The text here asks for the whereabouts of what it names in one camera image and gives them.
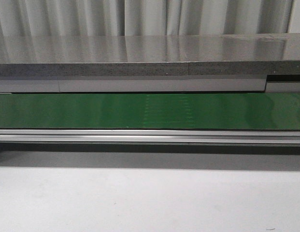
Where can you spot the green conveyor belt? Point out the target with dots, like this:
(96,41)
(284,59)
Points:
(197,111)

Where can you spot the grey speckled stone counter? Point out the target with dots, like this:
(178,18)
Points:
(231,54)

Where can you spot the white pleated curtain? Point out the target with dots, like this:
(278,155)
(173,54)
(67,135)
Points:
(142,17)

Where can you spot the aluminium conveyor frame rail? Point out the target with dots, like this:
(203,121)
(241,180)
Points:
(187,137)

